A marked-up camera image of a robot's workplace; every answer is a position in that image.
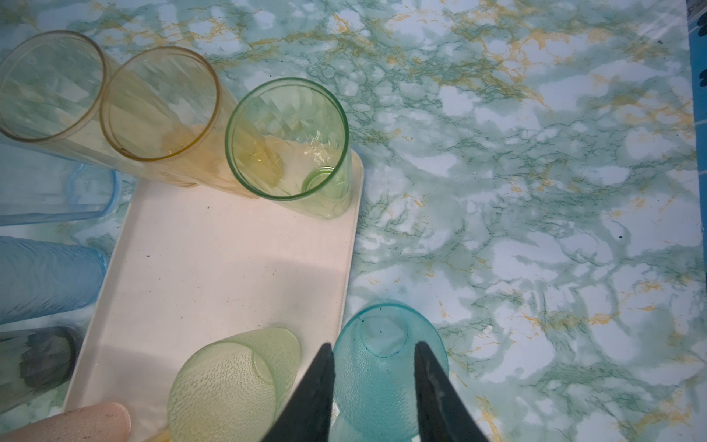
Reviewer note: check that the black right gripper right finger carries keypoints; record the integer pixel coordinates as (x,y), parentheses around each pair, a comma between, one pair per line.
(441,414)

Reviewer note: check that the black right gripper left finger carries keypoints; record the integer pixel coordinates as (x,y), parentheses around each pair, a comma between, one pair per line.
(307,415)

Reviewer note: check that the frosted light green glass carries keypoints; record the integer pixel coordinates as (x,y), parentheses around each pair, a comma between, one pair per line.
(233,389)

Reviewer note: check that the frosted pink glass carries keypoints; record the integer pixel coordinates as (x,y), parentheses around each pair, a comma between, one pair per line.
(95,423)

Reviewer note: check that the green clear glass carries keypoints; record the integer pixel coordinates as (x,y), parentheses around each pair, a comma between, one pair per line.
(288,141)

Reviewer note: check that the blue clear glass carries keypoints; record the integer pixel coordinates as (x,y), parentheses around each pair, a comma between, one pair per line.
(40,278)

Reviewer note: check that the yellow glass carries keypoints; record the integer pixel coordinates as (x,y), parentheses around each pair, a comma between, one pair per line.
(51,89)
(167,108)

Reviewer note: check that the teal clear glass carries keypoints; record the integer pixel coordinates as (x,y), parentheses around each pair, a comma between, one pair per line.
(42,188)

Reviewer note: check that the olive clear small glass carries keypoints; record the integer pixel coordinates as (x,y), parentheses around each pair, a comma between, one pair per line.
(163,436)

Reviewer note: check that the beige rectangular tray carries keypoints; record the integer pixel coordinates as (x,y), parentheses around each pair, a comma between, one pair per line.
(193,266)

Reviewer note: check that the teal glass right upper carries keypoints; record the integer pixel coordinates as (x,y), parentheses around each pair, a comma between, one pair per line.
(374,386)

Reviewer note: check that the dark grey clear glass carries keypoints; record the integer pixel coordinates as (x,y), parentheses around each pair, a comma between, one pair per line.
(34,361)

